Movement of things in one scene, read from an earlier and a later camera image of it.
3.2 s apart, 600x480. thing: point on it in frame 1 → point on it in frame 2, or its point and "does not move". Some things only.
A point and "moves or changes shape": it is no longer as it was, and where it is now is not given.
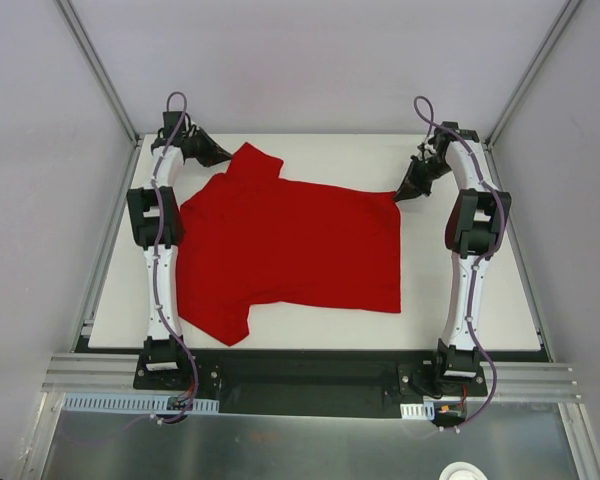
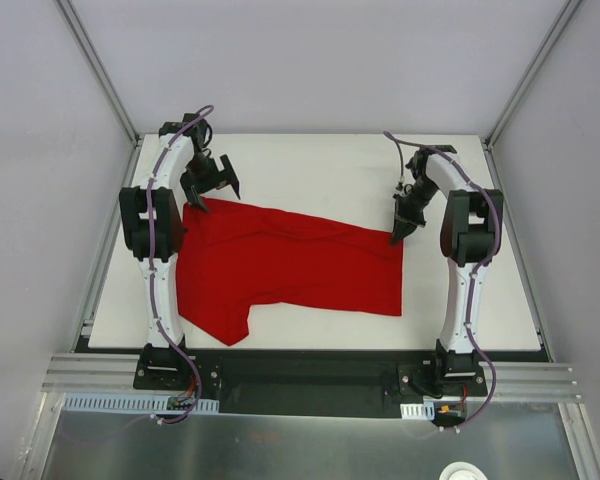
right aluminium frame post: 531,74 does not move
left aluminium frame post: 98,67 does not move
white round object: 462,471 does not move
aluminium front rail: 75,373 does not move
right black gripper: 425,170 → 410,213
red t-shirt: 247,238 moves or changes shape
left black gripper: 203,148 → 211,180
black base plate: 320,382 does not move
